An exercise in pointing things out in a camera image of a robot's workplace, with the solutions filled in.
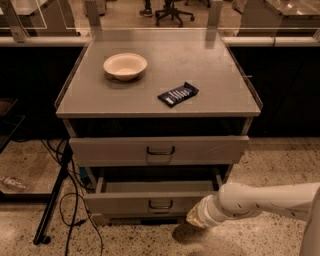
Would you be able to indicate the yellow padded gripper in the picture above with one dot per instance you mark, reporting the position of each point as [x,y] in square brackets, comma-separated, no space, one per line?
[204,208]

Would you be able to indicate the grey drawer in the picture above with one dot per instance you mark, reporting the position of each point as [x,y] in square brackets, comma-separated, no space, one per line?
[149,199]
[146,151]

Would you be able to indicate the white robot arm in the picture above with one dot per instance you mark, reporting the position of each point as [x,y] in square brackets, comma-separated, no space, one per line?
[236,201]

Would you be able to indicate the grey metal drawer cabinet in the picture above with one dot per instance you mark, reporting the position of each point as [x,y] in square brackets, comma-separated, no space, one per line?
[97,105]

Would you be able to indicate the dark blue snack packet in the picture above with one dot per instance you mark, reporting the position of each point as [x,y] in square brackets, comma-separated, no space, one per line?
[179,94]

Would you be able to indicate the black tripod stand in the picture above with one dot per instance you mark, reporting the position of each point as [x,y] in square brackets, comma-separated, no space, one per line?
[40,235]

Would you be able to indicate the white bowl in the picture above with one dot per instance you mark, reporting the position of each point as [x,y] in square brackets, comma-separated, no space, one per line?
[125,66]

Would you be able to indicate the clear plastic bottle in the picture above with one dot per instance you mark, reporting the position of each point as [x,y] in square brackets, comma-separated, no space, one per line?
[12,183]

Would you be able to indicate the black office chair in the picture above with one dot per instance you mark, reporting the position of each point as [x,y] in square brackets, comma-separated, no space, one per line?
[169,9]

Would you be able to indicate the dark side shelf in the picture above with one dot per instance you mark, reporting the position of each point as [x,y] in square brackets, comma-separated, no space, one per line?
[9,120]

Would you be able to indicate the white horizontal rail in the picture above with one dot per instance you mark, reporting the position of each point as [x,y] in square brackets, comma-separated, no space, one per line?
[229,41]

